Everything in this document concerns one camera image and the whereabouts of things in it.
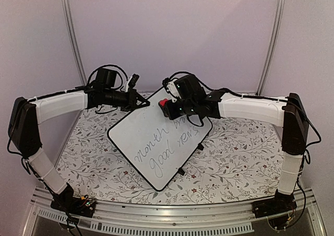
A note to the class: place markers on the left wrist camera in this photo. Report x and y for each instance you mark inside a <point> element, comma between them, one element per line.
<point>131,82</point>

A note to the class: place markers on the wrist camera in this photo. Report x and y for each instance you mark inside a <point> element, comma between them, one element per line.
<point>170,87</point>
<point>131,82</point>

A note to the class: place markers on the white whiteboard with black frame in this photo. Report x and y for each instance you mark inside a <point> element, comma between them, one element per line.
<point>154,145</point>

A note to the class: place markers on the aluminium frame post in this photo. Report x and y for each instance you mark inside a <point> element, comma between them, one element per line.
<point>73,40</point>
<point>272,45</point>

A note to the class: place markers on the left aluminium frame post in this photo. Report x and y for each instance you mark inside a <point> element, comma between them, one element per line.
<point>73,40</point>

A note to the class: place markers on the right aluminium frame post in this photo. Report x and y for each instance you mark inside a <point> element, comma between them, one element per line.
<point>272,45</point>

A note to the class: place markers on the red whiteboard eraser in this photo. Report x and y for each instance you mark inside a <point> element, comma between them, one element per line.
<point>163,102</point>

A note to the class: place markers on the black whiteboard stand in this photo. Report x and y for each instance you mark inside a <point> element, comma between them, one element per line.
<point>180,170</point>

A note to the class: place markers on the front aluminium rail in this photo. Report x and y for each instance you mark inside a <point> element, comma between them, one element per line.
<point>111,218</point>

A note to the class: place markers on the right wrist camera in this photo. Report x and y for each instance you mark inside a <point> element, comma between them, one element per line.
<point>170,87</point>

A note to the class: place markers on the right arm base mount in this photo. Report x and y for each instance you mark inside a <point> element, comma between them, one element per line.
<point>280,203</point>

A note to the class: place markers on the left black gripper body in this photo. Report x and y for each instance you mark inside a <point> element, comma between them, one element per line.
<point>130,106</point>

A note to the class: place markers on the floral patterned table mat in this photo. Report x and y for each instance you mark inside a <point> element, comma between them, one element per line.
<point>241,160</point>

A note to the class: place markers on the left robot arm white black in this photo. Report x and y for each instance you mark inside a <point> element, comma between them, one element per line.
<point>107,85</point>

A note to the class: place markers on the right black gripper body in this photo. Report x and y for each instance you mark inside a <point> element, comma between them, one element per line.
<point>174,114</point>

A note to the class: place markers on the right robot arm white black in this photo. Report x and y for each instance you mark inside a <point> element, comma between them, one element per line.
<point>189,97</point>

